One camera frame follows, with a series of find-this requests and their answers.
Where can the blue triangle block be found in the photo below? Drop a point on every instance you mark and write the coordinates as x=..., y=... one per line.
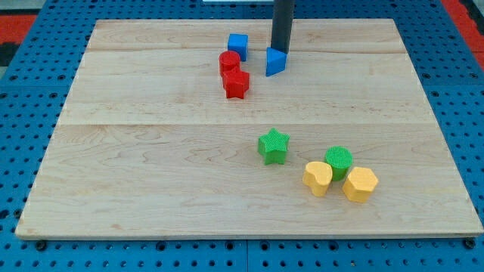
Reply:
x=275, y=61

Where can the green star block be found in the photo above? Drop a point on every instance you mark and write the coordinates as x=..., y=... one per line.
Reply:
x=273, y=147

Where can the red star block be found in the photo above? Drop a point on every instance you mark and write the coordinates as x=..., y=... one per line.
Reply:
x=235, y=82

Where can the light wooden board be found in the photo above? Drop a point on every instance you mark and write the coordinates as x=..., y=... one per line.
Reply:
x=148, y=146

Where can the red cylinder block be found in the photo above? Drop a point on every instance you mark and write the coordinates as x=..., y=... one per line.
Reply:
x=228, y=60

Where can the yellow heart block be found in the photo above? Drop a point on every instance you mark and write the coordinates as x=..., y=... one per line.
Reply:
x=317, y=176

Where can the blue cube block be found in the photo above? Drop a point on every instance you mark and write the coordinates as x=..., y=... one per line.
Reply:
x=239, y=43

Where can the green cylinder block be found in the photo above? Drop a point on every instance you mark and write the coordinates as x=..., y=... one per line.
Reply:
x=340, y=160

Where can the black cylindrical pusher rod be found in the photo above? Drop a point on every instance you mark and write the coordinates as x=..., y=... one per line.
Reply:
x=281, y=27

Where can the yellow hexagon block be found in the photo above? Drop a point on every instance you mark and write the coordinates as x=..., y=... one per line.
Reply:
x=359, y=184

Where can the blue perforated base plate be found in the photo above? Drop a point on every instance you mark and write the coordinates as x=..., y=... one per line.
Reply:
x=36, y=83

